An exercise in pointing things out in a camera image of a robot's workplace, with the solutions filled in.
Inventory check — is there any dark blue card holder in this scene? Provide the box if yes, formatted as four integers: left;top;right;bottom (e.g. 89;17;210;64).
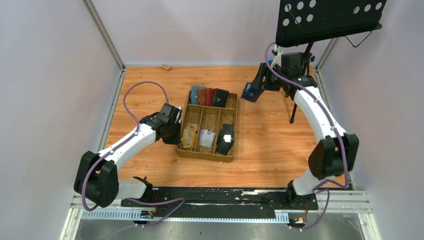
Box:
240;82;264;103

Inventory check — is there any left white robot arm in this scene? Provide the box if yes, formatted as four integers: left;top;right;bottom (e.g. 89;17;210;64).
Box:
73;103;183;208

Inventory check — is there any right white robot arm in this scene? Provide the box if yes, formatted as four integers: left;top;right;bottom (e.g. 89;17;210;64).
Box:
242;53;359;209

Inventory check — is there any gold cards pile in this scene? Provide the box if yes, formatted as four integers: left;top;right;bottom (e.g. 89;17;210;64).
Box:
181;123;199;149

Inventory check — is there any teal card holder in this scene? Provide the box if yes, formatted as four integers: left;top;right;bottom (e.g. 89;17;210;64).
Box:
189;86;206;105

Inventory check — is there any brown card holder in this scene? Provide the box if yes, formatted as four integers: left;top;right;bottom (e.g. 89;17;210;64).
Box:
197;87;206;106

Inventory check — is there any white cards pile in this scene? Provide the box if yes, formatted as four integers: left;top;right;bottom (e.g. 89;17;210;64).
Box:
199;129;216;148

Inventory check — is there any red card holder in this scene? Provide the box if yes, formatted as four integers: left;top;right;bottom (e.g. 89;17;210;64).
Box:
205;88;216;107

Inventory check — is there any black card holder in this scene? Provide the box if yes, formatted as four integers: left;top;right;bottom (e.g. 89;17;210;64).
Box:
212;88;229;108

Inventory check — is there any black cards pile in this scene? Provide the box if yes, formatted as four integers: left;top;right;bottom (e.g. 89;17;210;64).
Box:
216;123;235;155

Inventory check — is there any woven wicker tray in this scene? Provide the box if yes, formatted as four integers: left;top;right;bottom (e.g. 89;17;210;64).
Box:
177;92;238;163

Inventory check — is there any black music stand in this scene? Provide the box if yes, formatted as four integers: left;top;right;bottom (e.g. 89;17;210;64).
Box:
274;0;388;125

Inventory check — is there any small wooden block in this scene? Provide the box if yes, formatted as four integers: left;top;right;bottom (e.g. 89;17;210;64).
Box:
161;64;171;71

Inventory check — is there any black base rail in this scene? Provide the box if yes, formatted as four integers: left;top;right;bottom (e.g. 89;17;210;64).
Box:
120;186;319;220

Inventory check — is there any white slotted cable duct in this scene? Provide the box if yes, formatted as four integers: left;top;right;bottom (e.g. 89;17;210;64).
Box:
81;204;289;224

